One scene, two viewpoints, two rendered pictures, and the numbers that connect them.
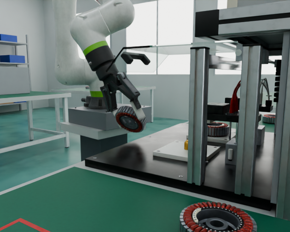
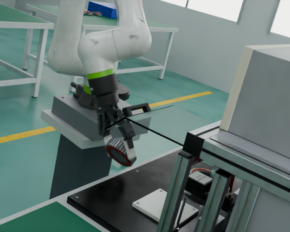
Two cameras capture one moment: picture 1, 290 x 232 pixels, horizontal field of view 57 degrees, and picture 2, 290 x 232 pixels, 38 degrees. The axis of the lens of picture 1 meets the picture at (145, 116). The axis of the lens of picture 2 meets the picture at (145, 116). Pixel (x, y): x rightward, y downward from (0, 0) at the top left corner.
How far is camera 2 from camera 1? 57 cm
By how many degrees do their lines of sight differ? 10
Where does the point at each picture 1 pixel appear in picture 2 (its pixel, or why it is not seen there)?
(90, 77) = not seen: hidden behind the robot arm
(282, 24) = (242, 174)
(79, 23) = (89, 48)
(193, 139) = (163, 221)
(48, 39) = not seen: outside the picture
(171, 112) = (193, 69)
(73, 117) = (58, 109)
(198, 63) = (181, 166)
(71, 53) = (72, 42)
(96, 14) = (109, 43)
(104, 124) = (92, 134)
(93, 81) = not seen: hidden behind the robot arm
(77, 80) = (72, 72)
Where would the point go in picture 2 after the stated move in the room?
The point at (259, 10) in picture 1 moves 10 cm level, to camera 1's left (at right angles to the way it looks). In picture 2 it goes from (230, 157) to (184, 146)
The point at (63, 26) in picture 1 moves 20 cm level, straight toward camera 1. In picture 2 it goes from (69, 10) to (72, 19)
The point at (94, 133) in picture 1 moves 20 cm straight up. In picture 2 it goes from (79, 140) to (88, 93)
